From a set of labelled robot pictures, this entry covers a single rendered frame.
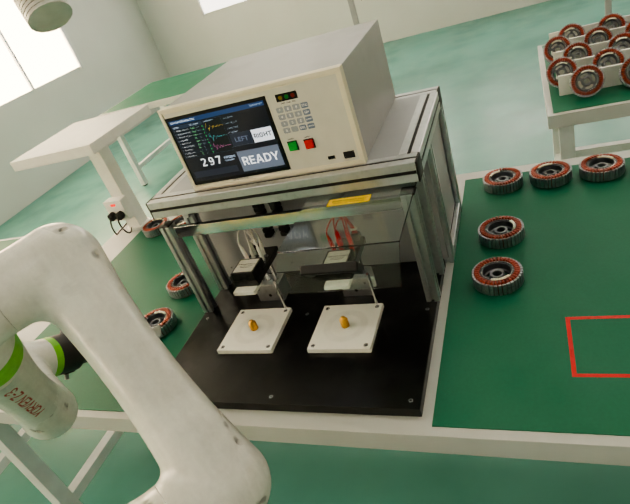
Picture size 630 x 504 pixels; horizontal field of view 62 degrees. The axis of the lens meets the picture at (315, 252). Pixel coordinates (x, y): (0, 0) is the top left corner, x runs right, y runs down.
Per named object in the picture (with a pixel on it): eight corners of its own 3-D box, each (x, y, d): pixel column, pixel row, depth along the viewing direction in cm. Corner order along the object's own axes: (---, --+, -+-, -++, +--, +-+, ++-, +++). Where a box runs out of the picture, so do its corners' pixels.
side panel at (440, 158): (454, 262, 134) (430, 147, 117) (442, 263, 135) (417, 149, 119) (461, 206, 155) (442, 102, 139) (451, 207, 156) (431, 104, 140)
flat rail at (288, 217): (411, 209, 109) (408, 197, 107) (171, 238, 134) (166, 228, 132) (412, 206, 110) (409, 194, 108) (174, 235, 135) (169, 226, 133)
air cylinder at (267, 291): (285, 300, 139) (278, 283, 136) (260, 301, 142) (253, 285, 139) (291, 288, 143) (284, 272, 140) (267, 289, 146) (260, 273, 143)
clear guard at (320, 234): (401, 288, 89) (393, 259, 86) (276, 295, 99) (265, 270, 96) (425, 193, 114) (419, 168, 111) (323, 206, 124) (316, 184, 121)
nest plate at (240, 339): (272, 353, 122) (270, 349, 122) (218, 354, 128) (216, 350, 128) (292, 310, 134) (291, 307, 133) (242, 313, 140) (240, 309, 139)
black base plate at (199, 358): (422, 417, 98) (419, 409, 97) (151, 406, 123) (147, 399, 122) (445, 265, 134) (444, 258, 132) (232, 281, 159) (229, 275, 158)
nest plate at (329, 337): (371, 352, 113) (370, 348, 112) (308, 353, 119) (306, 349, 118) (384, 306, 124) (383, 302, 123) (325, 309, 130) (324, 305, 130)
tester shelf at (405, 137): (420, 181, 105) (416, 161, 103) (153, 219, 132) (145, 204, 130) (442, 102, 139) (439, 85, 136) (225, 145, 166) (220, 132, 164)
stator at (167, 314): (162, 343, 143) (156, 333, 141) (133, 341, 148) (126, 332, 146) (185, 316, 151) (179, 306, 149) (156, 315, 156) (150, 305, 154)
